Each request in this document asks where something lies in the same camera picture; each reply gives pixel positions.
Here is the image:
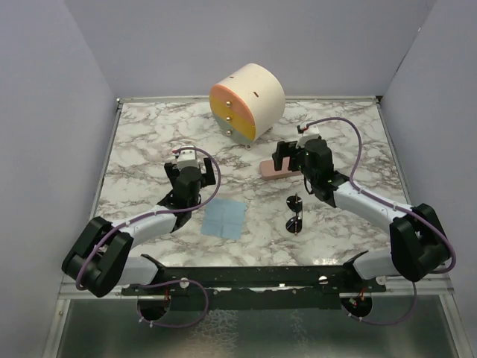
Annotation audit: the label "round cream drawer cabinet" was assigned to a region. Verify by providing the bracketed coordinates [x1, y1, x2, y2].
[209, 63, 285, 145]

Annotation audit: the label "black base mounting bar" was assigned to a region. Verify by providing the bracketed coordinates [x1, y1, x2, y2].
[121, 264, 385, 310]

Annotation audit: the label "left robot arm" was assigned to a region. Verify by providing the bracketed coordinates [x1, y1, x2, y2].
[61, 156, 221, 298]

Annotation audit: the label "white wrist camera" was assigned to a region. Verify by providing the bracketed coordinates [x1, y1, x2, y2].
[176, 146, 199, 170]
[296, 125, 320, 148]

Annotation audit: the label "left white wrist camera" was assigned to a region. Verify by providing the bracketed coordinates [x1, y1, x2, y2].
[176, 146, 199, 170]

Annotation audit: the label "pink glasses case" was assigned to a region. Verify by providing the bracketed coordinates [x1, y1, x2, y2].
[259, 157, 301, 180]

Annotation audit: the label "aluminium front rail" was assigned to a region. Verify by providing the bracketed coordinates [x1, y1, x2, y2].
[57, 274, 455, 300]

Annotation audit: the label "purple cable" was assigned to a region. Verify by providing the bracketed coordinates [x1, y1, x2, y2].
[75, 146, 222, 329]
[302, 117, 458, 324]

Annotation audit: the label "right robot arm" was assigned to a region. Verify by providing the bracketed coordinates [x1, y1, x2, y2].
[272, 136, 451, 292]

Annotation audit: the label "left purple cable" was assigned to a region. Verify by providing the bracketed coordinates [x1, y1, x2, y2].
[75, 146, 222, 329]

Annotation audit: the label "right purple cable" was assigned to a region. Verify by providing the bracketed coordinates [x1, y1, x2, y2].
[302, 117, 458, 324]

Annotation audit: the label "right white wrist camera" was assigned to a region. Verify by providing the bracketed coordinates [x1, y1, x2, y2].
[296, 125, 320, 148]

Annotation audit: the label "light blue cleaning cloth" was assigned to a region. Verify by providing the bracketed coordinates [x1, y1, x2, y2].
[200, 198, 246, 241]

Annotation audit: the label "black sunglasses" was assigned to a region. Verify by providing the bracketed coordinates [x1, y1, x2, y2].
[285, 193, 303, 235]

